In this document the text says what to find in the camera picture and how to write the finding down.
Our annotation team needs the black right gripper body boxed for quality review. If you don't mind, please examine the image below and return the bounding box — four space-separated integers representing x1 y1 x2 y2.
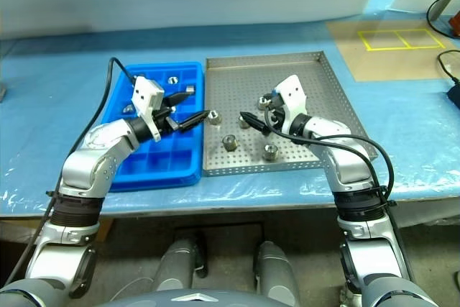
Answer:
267 103 291 134

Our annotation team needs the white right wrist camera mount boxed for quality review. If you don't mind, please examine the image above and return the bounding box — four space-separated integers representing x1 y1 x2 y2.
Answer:
272 74 308 134

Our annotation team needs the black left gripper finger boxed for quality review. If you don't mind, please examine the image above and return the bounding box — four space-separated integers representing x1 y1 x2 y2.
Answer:
163 91 190 107
177 109 212 133

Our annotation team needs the grey left robot leg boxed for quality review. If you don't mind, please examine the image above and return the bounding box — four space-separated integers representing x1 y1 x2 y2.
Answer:
153 237 208 295

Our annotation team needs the red orange object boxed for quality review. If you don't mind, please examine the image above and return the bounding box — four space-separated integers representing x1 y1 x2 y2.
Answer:
448 12 460 38

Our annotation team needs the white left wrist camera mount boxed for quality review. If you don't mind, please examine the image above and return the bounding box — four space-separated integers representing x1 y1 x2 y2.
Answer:
131 75 166 142

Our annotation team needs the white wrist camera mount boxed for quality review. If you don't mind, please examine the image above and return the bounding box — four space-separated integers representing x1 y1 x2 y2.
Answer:
272 74 308 134
131 75 166 142

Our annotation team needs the grey robot torso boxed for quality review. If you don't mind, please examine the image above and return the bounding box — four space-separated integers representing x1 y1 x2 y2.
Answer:
103 287 364 307

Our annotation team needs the grey right robot leg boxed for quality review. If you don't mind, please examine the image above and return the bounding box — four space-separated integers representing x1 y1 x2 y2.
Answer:
253 240 301 293

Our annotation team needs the black cable loop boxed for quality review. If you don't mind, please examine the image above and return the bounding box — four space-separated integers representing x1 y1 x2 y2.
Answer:
426 0 460 38
437 50 460 83

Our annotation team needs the black device block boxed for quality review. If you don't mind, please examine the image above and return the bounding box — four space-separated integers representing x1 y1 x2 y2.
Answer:
446 82 460 110

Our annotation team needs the perforated metal tray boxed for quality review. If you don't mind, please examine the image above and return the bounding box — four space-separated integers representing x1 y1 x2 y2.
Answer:
203 50 378 178

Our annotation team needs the blue compartment tray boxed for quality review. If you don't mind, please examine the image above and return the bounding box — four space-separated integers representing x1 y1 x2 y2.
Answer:
101 61 205 193

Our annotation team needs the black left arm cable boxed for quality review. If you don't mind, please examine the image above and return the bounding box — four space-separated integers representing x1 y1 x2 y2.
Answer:
3 57 139 286

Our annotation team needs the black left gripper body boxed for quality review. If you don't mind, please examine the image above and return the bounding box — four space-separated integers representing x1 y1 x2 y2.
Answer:
154 96 180 135

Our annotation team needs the grey robot leg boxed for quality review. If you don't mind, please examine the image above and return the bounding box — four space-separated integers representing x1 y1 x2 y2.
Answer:
153 237 208 295
253 240 301 293

